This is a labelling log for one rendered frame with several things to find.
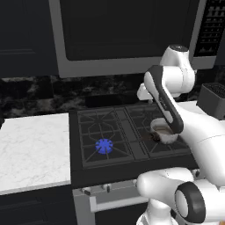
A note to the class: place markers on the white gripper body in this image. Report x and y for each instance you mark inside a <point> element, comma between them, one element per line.
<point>143,92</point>

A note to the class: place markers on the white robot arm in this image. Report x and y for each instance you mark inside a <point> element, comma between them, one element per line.
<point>205,137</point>

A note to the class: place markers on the blue burner flame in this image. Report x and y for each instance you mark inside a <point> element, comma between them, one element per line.
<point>104,146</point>

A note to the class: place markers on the silver stove knob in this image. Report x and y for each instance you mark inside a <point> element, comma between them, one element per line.
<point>86,192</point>
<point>134,182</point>
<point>107,187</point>
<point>196,173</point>

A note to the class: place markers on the grey microwave oven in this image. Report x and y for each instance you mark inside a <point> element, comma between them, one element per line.
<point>117,68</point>

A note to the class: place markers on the dark grey toaster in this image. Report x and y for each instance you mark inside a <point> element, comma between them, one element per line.
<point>212,101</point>

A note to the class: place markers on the black gas hob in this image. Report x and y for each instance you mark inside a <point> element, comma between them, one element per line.
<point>123,164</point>

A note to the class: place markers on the grey oven front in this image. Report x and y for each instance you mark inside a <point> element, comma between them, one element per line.
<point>83,209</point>

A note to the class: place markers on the dark base cupboard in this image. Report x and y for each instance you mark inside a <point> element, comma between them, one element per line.
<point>35,206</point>

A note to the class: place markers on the dark wall cupboard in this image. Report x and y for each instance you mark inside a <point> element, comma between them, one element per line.
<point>26,38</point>

